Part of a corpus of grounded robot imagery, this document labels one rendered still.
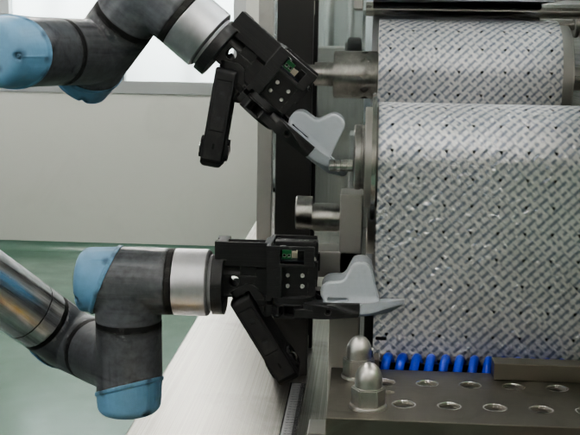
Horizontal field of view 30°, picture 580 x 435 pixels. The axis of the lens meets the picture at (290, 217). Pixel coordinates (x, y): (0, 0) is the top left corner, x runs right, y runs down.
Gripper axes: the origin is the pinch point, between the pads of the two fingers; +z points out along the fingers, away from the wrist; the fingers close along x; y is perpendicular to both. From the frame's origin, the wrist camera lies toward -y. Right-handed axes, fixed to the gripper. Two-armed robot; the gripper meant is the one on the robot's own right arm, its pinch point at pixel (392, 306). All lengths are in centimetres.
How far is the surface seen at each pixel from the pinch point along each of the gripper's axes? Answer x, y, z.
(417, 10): 39, 33, 3
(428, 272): -0.2, 4.1, 3.8
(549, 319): -0.2, -0.8, 17.3
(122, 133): 556, -33, -157
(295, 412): 17.4, -19.0, -11.6
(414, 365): -3.7, -5.5, 2.5
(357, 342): -7.9, -2.0, -3.7
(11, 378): 295, -110, -144
